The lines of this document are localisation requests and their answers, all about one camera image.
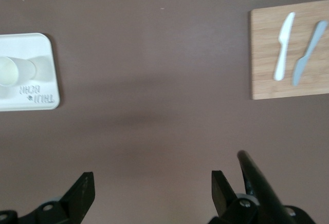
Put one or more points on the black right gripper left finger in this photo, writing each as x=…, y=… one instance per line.
x=77, y=198

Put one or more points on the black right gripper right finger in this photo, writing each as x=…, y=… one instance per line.
x=226, y=203

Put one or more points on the white plastic cup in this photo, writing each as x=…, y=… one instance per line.
x=23, y=70

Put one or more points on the cream bear print tray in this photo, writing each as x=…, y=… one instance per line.
x=48, y=54

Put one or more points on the wooden cutting board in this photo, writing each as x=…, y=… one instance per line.
x=264, y=54

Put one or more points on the white plastic knife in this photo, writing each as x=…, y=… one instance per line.
x=284, y=44

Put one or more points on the grey plastic knife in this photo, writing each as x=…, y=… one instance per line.
x=309, y=52

